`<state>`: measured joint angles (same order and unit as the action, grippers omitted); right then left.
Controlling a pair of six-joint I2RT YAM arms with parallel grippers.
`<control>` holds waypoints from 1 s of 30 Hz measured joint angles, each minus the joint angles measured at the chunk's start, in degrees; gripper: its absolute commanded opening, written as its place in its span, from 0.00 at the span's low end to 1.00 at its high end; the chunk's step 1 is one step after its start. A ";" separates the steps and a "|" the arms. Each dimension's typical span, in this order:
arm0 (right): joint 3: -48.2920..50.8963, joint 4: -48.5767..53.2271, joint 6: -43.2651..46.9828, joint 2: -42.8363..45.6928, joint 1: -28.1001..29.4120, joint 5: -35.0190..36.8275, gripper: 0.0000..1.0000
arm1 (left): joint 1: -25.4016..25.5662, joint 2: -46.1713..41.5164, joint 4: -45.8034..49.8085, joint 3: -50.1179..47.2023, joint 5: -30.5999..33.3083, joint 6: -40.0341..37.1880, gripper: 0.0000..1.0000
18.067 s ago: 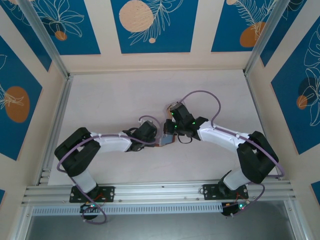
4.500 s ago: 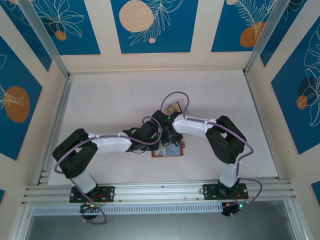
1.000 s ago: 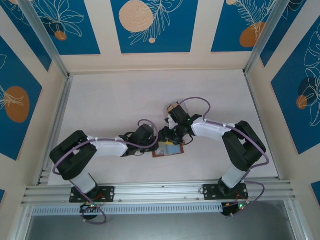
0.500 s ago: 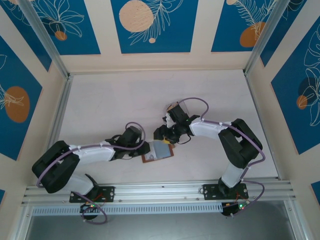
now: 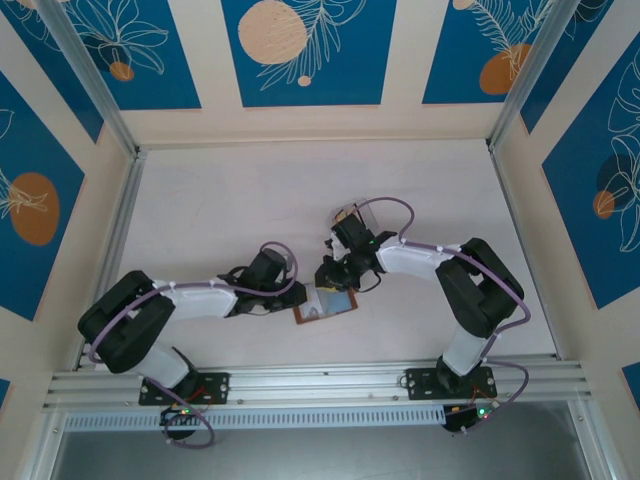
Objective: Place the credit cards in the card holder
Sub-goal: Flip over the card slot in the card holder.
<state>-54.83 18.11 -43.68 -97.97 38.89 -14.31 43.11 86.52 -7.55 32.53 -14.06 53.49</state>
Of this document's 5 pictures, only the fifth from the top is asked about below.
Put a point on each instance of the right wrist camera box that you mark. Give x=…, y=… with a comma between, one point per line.
x=341, y=250

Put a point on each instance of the blue floral wall panel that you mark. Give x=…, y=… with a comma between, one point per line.
x=150, y=75
x=547, y=85
x=60, y=75
x=450, y=50
x=350, y=75
x=575, y=225
x=30, y=150

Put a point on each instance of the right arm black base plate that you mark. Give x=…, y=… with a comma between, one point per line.
x=420, y=385

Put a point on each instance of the brown leather card holder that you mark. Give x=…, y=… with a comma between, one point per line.
x=340, y=305

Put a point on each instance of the grey metal sheet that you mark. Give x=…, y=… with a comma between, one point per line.
x=320, y=455

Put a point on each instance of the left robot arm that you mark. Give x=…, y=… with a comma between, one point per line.
x=125, y=320

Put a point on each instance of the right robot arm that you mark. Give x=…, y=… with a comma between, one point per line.
x=480, y=290

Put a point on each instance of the aluminium mounting rail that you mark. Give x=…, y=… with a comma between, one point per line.
x=320, y=382

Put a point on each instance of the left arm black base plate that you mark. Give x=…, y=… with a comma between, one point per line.
x=215, y=387

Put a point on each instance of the clear plastic card box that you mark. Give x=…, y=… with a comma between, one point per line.
x=367, y=210

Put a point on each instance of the aluminium frame post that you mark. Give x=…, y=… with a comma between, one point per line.
x=94, y=85
x=531, y=75

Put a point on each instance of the aluminium table side rail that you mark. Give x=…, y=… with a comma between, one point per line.
x=504, y=175
x=115, y=250

